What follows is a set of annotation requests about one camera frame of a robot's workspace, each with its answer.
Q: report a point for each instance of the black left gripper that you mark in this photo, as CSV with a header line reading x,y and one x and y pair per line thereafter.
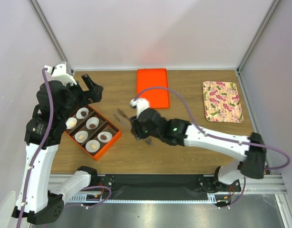
x,y
93,95

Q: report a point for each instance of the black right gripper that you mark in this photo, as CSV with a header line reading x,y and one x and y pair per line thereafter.
x,y
137,129

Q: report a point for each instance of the metal tongs with red grip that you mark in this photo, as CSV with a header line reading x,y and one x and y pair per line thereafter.
x,y
122,118

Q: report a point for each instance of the dark round chocolate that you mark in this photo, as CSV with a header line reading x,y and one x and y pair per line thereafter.
x,y
103,137

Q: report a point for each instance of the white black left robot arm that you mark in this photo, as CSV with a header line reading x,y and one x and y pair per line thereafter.
x,y
43,136

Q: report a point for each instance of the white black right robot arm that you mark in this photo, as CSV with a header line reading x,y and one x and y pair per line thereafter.
x,y
248,151

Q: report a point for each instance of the orange chocolate box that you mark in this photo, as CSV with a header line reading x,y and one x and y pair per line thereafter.
x,y
104,126

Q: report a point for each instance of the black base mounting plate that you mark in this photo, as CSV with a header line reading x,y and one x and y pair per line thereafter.
x,y
165,185

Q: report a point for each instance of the floral patterned tray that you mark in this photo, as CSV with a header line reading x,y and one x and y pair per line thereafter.
x,y
222,102

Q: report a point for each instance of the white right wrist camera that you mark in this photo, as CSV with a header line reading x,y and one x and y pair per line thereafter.
x,y
140,104

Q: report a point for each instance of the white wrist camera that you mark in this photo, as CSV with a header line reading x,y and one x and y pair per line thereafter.
x,y
62,72
140,104

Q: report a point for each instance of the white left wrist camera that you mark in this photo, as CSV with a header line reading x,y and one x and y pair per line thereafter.
x,y
62,72

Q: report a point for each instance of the aluminium frame post left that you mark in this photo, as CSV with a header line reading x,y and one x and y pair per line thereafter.
x,y
48,29

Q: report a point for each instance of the aluminium frame post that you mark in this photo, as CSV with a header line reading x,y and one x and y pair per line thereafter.
x,y
265,21
48,29

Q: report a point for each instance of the aluminium frame post right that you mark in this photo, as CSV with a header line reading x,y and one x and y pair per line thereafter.
x,y
265,21

